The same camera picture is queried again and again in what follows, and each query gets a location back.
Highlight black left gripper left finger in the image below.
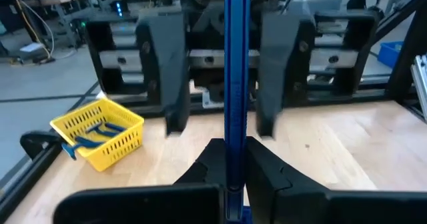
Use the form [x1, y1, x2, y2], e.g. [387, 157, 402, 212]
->
[53, 137, 228, 224]

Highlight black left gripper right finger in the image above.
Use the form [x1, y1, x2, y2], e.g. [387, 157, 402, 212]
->
[245, 136, 427, 224]

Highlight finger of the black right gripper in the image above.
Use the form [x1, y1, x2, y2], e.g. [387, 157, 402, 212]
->
[255, 12, 317, 140]
[135, 12, 191, 137]

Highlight blue plastic bin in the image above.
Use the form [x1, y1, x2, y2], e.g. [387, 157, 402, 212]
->
[377, 41, 404, 69]

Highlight yellow plastic slotted basket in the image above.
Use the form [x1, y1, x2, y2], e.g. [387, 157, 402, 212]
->
[49, 97, 145, 173]

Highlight device with blue lights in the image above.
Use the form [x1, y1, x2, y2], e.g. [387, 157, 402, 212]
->
[109, 0, 129, 18]

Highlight device with green lights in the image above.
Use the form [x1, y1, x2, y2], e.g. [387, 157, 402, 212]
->
[71, 19, 87, 35]

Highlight black curved clamp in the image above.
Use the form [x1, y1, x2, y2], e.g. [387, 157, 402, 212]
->
[19, 130, 64, 161]

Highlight white paper sheet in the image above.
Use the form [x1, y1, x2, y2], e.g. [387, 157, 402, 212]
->
[19, 42, 44, 54]

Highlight white metal bracket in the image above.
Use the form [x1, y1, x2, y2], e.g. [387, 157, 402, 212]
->
[201, 89, 225, 110]

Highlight aluminium extrusion post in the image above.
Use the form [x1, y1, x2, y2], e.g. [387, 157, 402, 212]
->
[410, 53, 427, 121]

